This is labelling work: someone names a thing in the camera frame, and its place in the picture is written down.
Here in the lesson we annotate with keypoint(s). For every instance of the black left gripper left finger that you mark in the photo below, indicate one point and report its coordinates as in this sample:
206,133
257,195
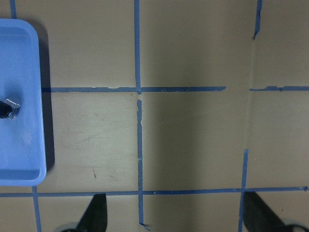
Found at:
94,218

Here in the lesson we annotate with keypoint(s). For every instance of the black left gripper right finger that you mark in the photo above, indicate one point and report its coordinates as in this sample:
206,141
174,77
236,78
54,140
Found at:
259,217

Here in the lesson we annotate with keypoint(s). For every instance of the red emergency stop button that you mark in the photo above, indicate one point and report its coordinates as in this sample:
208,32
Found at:
8,109

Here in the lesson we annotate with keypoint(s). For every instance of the blue plastic tray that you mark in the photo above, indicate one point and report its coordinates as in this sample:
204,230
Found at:
22,144

